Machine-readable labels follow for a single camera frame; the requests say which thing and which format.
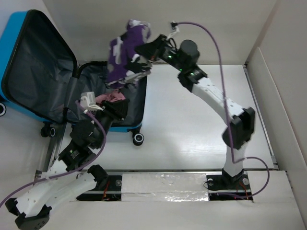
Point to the purple camouflage cloth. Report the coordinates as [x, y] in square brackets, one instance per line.
[125, 66]

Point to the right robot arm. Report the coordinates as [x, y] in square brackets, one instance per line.
[240, 121]

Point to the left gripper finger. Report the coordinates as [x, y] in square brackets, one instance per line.
[108, 106]
[120, 108]

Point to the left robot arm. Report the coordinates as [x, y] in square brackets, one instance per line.
[74, 171]

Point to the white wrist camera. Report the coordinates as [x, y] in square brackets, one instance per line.
[174, 30]
[88, 102]

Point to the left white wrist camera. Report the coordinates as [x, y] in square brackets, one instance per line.
[88, 102]

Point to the metal base rail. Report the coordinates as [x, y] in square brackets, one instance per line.
[56, 191]

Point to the blue child suitcase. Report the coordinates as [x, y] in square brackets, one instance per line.
[40, 76]

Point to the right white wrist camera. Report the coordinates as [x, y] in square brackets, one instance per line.
[174, 30]

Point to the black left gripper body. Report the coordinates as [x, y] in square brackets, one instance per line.
[106, 119]

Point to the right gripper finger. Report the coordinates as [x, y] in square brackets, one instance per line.
[148, 55]
[156, 44]

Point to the pink headphones with cable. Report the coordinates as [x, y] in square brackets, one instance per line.
[112, 96]

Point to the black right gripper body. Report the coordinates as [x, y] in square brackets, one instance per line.
[169, 54]

